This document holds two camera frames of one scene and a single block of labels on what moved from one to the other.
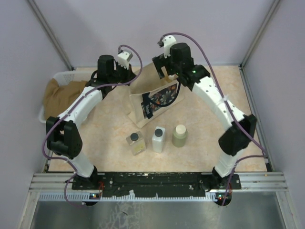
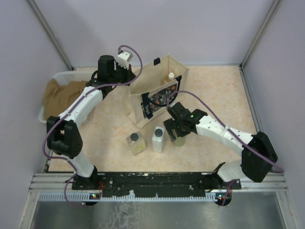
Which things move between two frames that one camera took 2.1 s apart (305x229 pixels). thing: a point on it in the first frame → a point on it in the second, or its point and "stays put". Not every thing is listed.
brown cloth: [57, 98] stays put
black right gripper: [161, 61] → [170, 124]
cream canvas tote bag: [151, 96] stays put
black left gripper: [129, 73] stays put
